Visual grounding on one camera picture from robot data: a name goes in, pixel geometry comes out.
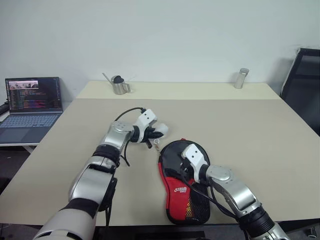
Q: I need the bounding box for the black and red paddle case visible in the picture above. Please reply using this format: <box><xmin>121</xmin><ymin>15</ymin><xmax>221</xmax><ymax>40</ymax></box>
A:
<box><xmin>157</xmin><ymin>138</ymin><xmax>211</xmax><ymax>225</ymax></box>

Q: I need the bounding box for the stainless steel pitcher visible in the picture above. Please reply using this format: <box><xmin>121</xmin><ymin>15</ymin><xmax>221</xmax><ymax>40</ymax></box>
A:
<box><xmin>101</xmin><ymin>72</ymin><xmax>132</xmax><ymax>96</ymax></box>

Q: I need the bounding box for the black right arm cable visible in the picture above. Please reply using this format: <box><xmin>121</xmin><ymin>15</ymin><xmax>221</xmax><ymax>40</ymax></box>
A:
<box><xmin>179</xmin><ymin>172</ymin><xmax>241</xmax><ymax>221</ymax></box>

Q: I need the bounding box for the stainless steel cylinder shaker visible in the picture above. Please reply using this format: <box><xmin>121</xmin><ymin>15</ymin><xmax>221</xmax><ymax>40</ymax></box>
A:
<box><xmin>233</xmin><ymin>67</ymin><xmax>250</xmax><ymax>90</ymax></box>

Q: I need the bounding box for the black mesh office chair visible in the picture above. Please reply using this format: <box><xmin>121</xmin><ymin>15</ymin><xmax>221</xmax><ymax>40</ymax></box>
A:
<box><xmin>279</xmin><ymin>47</ymin><xmax>320</xmax><ymax>137</ymax></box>

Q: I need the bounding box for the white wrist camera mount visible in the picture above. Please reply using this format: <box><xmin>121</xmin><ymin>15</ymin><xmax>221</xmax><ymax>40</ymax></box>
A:
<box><xmin>135</xmin><ymin>108</ymin><xmax>159</xmax><ymax>141</ymax></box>
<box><xmin>180</xmin><ymin>143</ymin><xmax>210</xmax><ymax>184</ymax></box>

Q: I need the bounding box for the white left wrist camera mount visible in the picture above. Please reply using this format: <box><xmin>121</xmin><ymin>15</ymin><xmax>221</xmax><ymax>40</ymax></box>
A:
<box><xmin>135</xmin><ymin>108</ymin><xmax>159</xmax><ymax>141</ymax></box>

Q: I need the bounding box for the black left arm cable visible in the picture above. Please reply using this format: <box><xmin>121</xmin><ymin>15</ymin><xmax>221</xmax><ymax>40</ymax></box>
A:
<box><xmin>115</xmin><ymin>107</ymin><xmax>148</xmax><ymax>168</ymax></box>

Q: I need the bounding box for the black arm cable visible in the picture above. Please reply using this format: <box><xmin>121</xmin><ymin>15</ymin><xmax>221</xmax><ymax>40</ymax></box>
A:
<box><xmin>179</xmin><ymin>172</ymin><xmax>241</xmax><ymax>221</ymax></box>
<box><xmin>115</xmin><ymin>107</ymin><xmax>148</xmax><ymax>168</ymax></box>

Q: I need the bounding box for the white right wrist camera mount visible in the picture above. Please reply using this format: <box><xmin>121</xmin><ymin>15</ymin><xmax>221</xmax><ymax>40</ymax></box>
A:
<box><xmin>180</xmin><ymin>143</ymin><xmax>210</xmax><ymax>184</ymax></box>

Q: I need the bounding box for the open grey laptop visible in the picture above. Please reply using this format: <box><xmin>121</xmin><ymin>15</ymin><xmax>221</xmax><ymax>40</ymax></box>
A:
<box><xmin>0</xmin><ymin>76</ymin><xmax>64</xmax><ymax>145</ymax></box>

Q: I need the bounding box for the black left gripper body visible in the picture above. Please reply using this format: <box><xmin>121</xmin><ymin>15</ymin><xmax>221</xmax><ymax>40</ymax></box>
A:
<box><xmin>141</xmin><ymin>126</ymin><xmax>153</xmax><ymax>149</ymax></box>

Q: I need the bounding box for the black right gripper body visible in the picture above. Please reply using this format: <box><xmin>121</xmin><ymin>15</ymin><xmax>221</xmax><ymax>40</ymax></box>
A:
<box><xmin>177</xmin><ymin>153</ymin><xmax>196</xmax><ymax>183</ymax></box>

